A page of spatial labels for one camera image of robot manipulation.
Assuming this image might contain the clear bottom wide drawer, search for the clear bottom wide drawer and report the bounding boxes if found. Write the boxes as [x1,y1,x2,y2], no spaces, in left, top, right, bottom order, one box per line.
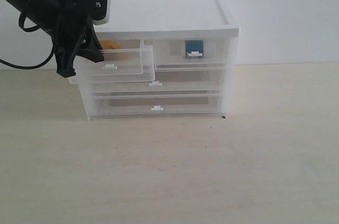
[86,94,226,119]

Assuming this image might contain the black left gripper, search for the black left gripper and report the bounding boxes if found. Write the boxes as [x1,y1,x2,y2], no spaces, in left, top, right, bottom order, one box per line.
[54,4,104,78]

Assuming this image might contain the teal white tape roll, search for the teal white tape roll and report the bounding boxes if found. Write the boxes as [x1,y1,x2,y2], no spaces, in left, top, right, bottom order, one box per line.
[184,40,204,58]

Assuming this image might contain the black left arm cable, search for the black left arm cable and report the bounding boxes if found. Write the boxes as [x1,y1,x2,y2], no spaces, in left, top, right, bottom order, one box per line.
[0,0,64,70]

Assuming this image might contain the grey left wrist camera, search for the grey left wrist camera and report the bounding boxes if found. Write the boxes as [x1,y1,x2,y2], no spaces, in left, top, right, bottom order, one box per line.
[58,0,111,26]

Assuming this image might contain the clear middle wide drawer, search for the clear middle wide drawer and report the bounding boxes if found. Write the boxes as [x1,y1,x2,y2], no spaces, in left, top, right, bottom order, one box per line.
[89,70,225,94]

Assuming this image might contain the yellow cheese wedge block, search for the yellow cheese wedge block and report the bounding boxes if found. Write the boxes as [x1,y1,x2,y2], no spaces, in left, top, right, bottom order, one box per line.
[100,40,123,50]

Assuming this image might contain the clear wide drawer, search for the clear wide drawer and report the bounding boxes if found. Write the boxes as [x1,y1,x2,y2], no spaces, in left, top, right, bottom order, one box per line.
[86,94,226,119]
[89,70,225,94]

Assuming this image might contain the white plastic drawer cabinet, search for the white plastic drawer cabinet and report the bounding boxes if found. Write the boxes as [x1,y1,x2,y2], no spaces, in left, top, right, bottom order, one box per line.
[76,0,240,120]

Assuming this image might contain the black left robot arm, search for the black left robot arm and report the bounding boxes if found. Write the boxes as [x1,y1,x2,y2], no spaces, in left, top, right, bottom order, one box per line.
[1,0,110,78]

